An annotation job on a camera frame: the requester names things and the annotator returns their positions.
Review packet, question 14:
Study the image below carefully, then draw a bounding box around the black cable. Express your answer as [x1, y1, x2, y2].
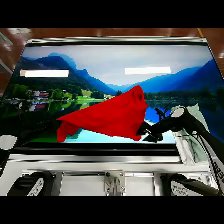
[195, 131, 224, 188]

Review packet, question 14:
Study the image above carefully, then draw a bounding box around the silver frame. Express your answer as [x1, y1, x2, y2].
[0, 35, 224, 197]

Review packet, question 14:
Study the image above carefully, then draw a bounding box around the pale green garment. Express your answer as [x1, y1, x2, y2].
[174, 103, 215, 165]

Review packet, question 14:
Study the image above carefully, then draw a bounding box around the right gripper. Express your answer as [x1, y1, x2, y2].
[137, 120, 165, 143]

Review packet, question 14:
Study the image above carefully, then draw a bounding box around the red T-shirt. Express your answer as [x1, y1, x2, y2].
[55, 84, 149, 143]

